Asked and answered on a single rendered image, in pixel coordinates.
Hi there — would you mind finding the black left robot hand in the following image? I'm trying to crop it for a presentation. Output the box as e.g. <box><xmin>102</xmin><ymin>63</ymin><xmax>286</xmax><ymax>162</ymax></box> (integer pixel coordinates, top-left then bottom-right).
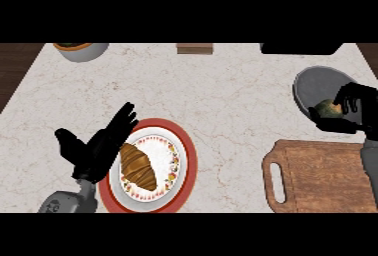
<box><xmin>53</xmin><ymin>101</ymin><xmax>140</xmax><ymax>185</ymax></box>

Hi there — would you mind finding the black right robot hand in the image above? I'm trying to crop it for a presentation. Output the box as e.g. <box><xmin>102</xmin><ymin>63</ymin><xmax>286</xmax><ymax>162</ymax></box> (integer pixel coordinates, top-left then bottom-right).
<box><xmin>307</xmin><ymin>82</ymin><xmax>378</xmax><ymax>135</ymax></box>

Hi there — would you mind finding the grey pan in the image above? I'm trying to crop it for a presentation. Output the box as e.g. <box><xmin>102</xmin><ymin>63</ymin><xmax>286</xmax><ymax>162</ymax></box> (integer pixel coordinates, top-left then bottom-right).
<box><xmin>292</xmin><ymin>65</ymin><xmax>367</xmax><ymax>129</ymax></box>

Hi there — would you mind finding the brown wooden cutting board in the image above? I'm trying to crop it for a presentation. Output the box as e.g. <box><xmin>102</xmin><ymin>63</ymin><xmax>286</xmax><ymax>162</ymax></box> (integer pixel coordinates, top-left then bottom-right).
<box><xmin>261</xmin><ymin>139</ymin><xmax>378</xmax><ymax>214</ymax></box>

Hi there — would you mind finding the brown croissant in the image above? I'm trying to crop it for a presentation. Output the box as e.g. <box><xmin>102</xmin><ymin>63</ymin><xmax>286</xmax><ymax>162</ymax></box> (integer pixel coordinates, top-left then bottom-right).
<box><xmin>118</xmin><ymin>142</ymin><xmax>159</xmax><ymax>192</ymax></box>

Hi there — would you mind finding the white floral plate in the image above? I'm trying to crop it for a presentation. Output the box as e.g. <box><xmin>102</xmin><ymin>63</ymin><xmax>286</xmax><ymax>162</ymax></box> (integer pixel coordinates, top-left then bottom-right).
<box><xmin>107</xmin><ymin>126</ymin><xmax>189</xmax><ymax>212</ymax></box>

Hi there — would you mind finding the red round placemat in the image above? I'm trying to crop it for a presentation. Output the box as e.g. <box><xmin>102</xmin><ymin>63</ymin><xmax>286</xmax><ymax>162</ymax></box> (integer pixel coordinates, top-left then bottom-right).
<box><xmin>97</xmin><ymin>117</ymin><xmax>199</xmax><ymax>214</ymax></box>

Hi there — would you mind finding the black appliance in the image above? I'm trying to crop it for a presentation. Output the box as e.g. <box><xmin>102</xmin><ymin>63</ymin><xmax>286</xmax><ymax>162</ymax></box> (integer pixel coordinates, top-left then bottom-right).
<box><xmin>258</xmin><ymin>42</ymin><xmax>344</xmax><ymax>56</ymax></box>

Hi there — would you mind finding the grey bowl with orange rim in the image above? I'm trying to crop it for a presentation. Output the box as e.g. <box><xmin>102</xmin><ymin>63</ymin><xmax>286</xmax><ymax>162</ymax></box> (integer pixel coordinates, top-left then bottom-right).
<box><xmin>51</xmin><ymin>42</ymin><xmax>110</xmax><ymax>63</ymax></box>

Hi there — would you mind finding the brown wooden block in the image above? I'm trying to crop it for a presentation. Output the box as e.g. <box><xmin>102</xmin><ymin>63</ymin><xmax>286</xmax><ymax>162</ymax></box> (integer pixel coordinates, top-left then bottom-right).
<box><xmin>175</xmin><ymin>42</ymin><xmax>215</xmax><ymax>55</ymax></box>

